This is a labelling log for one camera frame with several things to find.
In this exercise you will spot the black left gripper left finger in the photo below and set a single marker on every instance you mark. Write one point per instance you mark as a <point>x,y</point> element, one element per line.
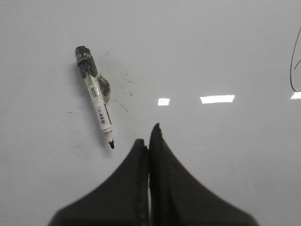
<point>121,200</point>

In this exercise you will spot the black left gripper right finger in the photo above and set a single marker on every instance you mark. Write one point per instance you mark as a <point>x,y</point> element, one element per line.
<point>178,199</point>

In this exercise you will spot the white black whiteboard marker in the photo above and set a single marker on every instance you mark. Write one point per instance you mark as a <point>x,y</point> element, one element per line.
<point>98,88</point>

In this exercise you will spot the white whiteboard with aluminium frame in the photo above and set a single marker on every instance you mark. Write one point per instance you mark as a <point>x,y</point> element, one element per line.
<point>217,75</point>

